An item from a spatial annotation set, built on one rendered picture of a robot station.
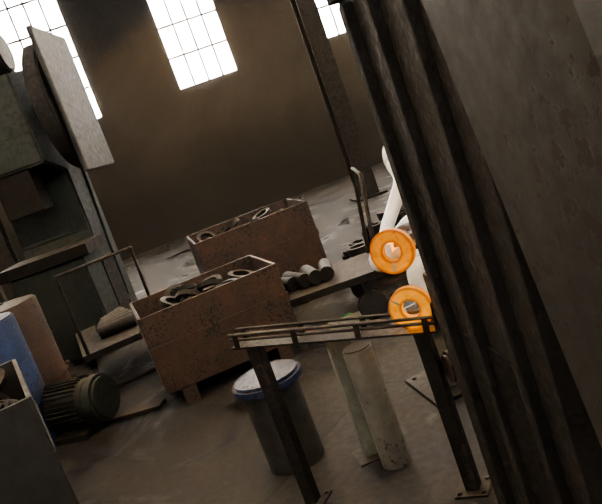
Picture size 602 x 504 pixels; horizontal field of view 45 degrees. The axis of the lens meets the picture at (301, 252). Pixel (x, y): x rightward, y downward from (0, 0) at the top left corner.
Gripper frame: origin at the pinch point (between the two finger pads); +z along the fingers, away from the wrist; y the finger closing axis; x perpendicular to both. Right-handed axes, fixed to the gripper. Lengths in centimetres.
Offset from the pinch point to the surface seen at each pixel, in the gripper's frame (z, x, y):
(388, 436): -21, -77, 33
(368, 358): -22, -44, 31
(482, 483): -6, -92, -4
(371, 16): 57, 64, -33
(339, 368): -31, -49, 49
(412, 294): 1.0, -17.5, -2.4
